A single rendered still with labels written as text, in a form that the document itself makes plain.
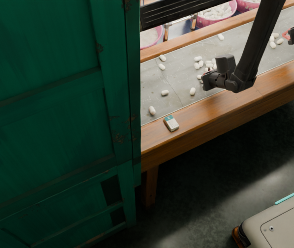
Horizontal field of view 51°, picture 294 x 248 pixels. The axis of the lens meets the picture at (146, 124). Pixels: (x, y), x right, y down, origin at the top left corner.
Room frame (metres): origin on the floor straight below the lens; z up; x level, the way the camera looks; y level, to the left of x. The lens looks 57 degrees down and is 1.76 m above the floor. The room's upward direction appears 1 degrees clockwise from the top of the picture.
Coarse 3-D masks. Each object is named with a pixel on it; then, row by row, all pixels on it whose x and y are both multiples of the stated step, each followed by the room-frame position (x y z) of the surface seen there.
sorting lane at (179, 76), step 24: (288, 24) 1.27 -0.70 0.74; (192, 48) 1.08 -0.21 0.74; (216, 48) 1.09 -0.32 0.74; (240, 48) 1.09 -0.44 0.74; (288, 48) 1.10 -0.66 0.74; (144, 72) 0.92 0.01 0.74; (168, 72) 0.93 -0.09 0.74; (192, 72) 0.93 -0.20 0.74; (264, 72) 0.94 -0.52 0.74; (144, 96) 0.79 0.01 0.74; (168, 96) 0.79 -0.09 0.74; (192, 96) 0.79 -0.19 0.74; (144, 120) 0.67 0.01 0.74
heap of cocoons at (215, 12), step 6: (216, 6) 1.40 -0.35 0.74; (222, 6) 1.39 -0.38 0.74; (228, 6) 1.40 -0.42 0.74; (198, 12) 1.35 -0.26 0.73; (204, 12) 1.35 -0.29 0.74; (210, 12) 1.34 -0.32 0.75; (216, 12) 1.36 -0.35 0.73; (222, 12) 1.35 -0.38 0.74; (228, 12) 1.36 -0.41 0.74; (210, 18) 1.31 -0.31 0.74; (216, 18) 1.31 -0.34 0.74
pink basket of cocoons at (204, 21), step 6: (234, 0) 1.41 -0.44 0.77; (234, 6) 1.38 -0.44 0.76; (234, 12) 1.32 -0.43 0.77; (198, 18) 1.28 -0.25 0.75; (204, 18) 1.26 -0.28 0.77; (222, 18) 1.27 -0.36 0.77; (228, 18) 1.30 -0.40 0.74; (198, 24) 1.30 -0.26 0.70; (204, 24) 1.28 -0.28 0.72; (210, 24) 1.27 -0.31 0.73
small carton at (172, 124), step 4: (168, 116) 0.66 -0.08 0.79; (172, 116) 0.66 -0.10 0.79; (164, 120) 0.65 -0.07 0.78; (168, 120) 0.64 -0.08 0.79; (172, 120) 0.64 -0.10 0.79; (168, 124) 0.62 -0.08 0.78; (172, 124) 0.62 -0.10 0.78; (176, 124) 0.62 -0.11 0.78; (172, 128) 0.61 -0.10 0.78; (176, 128) 0.61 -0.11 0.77
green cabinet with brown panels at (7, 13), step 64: (0, 0) 0.38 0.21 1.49; (64, 0) 0.42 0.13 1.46; (128, 0) 0.45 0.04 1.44; (0, 64) 0.36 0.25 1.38; (64, 64) 0.40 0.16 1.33; (128, 64) 0.45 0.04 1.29; (0, 128) 0.33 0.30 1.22; (64, 128) 0.38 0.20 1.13; (128, 128) 0.45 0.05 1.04; (0, 192) 0.28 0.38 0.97
